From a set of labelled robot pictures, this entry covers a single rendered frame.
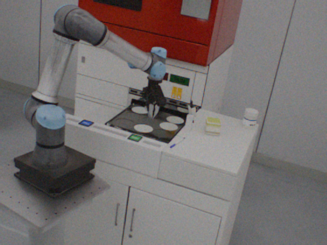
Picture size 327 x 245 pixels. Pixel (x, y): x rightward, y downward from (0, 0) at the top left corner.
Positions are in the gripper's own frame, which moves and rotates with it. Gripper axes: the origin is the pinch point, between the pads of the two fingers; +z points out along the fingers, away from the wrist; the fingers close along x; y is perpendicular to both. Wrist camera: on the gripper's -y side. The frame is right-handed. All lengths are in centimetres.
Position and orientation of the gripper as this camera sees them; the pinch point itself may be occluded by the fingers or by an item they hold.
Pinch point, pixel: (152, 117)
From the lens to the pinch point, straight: 219.6
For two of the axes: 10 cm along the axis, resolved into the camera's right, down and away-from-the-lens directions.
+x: -8.5, 1.0, -5.2
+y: -5.1, -4.1, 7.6
